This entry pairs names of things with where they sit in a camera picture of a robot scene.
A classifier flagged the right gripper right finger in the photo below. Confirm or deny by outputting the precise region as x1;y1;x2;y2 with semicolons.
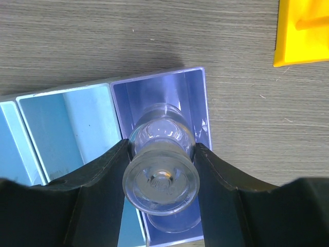
195;143;328;246

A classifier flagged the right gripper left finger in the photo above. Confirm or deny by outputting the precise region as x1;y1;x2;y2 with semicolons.
1;139;129;246

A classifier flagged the clear glass beaker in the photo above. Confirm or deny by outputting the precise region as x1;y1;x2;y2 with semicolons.
147;212;201;234

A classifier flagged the blue compartment box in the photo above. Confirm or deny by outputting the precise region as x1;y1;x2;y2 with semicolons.
0;66;214;247

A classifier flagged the small glass flask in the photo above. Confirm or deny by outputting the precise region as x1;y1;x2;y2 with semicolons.
122;103;200;216

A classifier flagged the yellow test tube rack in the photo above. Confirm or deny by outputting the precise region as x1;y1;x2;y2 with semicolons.
273;0;328;67

